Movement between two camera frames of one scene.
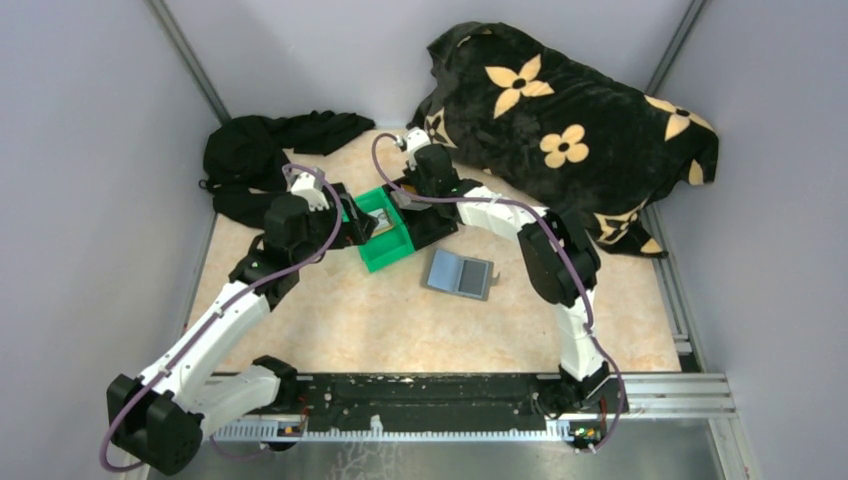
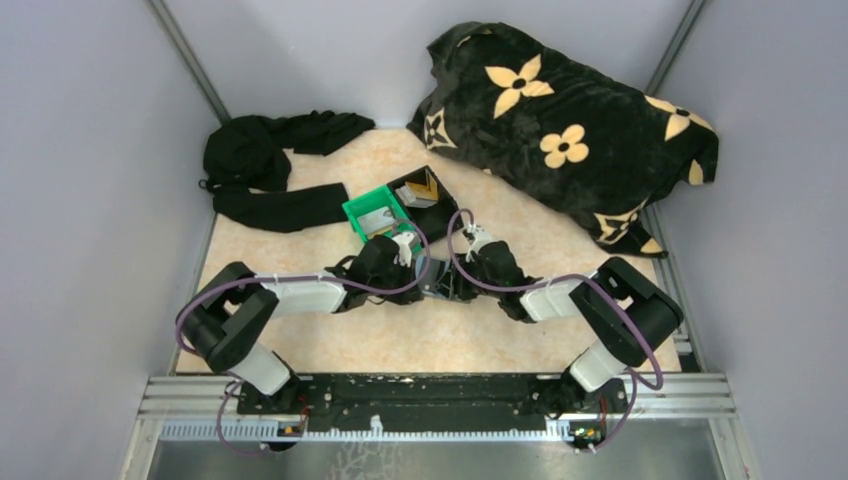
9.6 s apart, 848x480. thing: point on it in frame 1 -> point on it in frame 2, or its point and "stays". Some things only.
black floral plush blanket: x=537 y=127 stays
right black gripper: x=411 y=173 -> x=459 y=288
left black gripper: x=357 y=228 -> x=405 y=298
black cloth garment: x=244 y=155 stays
